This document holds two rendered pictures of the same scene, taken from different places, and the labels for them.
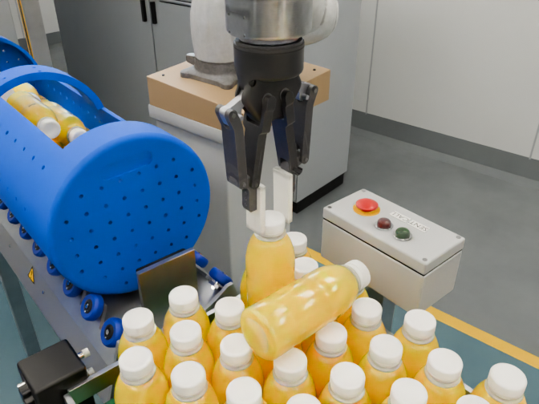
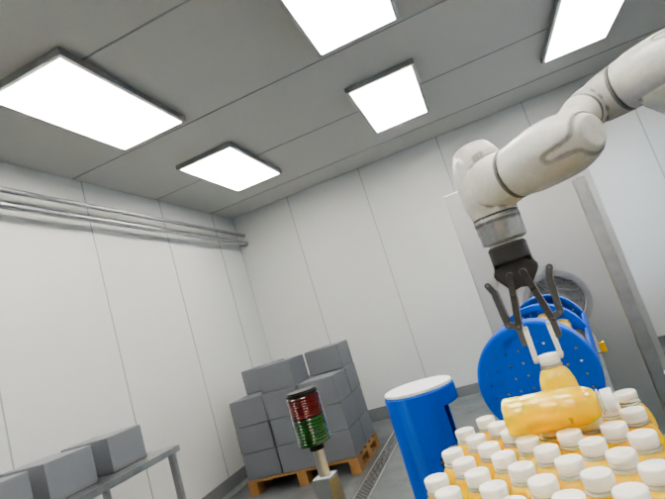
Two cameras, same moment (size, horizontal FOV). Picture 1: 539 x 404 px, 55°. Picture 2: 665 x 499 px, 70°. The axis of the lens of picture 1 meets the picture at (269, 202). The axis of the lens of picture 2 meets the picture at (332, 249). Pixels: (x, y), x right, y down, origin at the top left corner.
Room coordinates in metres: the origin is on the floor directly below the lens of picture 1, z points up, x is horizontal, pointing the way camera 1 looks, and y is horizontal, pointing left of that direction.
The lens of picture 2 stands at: (-0.14, -0.72, 1.35)
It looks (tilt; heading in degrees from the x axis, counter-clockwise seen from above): 9 degrees up; 65
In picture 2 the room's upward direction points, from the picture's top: 17 degrees counter-clockwise
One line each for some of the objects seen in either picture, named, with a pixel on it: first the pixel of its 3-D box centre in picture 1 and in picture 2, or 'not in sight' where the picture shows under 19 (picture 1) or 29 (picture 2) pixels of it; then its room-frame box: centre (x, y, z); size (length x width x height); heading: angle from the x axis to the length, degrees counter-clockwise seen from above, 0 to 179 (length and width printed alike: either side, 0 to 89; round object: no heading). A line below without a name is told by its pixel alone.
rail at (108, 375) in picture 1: (196, 327); not in sight; (0.59, 0.11, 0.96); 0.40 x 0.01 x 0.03; 130
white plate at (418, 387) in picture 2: not in sight; (418, 387); (0.84, 1.01, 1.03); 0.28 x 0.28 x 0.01
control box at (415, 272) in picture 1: (387, 247); not in sight; (0.68, -0.19, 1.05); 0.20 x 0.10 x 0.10; 40
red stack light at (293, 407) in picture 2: not in sight; (305, 405); (0.12, 0.19, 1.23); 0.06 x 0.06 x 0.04
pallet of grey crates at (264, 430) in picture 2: not in sight; (302, 413); (1.31, 4.39, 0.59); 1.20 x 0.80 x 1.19; 140
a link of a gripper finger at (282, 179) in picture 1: (282, 195); (554, 339); (0.57, -0.02, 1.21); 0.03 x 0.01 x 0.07; 41
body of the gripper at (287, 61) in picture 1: (269, 78); (514, 264); (0.56, 0.00, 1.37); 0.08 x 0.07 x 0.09; 131
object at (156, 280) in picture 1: (167, 288); not in sight; (0.65, 0.16, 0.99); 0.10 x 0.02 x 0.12; 130
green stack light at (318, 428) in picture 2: not in sight; (312, 429); (0.12, 0.19, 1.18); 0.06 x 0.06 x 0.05
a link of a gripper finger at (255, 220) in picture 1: (255, 207); (530, 345); (0.54, 0.02, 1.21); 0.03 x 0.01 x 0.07; 41
